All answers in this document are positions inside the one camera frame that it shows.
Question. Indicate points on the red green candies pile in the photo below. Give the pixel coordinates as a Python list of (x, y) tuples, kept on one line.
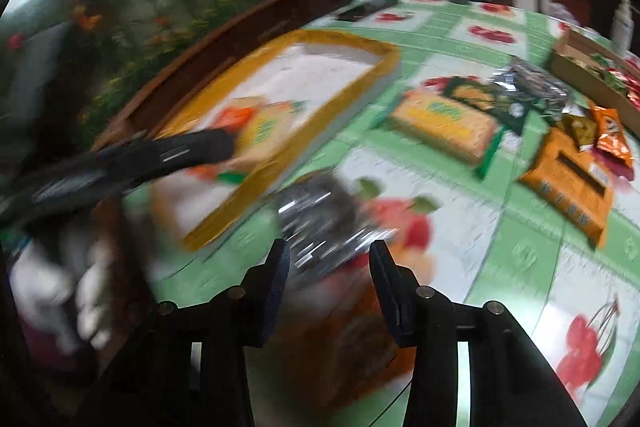
[(615, 78)]

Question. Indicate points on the silver foil snack bag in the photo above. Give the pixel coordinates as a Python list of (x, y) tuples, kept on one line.
[(324, 225)]

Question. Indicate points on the brown cardboard box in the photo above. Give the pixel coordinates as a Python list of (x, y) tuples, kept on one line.
[(573, 44)]

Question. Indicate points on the black smartphone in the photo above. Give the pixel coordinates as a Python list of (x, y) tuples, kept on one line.
[(365, 9)]

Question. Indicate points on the large orange snack bag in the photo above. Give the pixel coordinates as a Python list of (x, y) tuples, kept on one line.
[(574, 183)]

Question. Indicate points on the green fruit-print tablecloth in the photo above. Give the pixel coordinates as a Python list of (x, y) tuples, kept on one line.
[(491, 239)]

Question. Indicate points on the orange cracker pack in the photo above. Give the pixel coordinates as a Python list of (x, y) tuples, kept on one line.
[(232, 118)]

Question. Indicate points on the white spray bottle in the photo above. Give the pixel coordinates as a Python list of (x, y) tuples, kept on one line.
[(622, 28)]

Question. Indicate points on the green cracker pack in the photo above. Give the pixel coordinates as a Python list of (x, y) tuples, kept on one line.
[(262, 137), (450, 126)]

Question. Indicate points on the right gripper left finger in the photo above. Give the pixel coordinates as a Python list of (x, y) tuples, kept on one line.
[(186, 366)]

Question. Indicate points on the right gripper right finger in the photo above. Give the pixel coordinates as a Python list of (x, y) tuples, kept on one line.
[(511, 383)]

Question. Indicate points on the small orange snack packet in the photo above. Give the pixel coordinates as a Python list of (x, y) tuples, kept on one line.
[(611, 146)]

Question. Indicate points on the dark green snack packet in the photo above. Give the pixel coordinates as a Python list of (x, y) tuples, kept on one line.
[(490, 100)]

